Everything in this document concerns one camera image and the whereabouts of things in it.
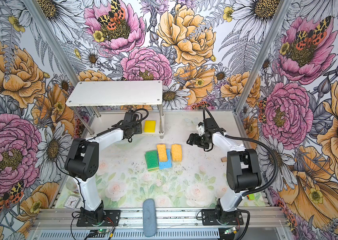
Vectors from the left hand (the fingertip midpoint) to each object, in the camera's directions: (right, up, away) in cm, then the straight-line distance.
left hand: (136, 130), depth 100 cm
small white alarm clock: (-27, -36, -22) cm, 50 cm away
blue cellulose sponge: (+21, -20, -10) cm, 30 cm away
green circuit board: (-10, -47, -28) cm, 56 cm away
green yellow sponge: (+12, -17, -9) cm, 23 cm away
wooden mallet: (+56, -17, -7) cm, 59 cm away
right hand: (+36, -9, -8) cm, 38 cm away
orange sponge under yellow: (+27, -13, -5) cm, 30 cm away
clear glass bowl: (-31, -30, -15) cm, 46 cm away
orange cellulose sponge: (+18, -13, -8) cm, 24 cm away
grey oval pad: (+13, -40, -29) cm, 51 cm away
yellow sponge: (+9, +3, +1) cm, 10 cm away
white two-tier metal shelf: (-8, +21, -17) cm, 28 cm away
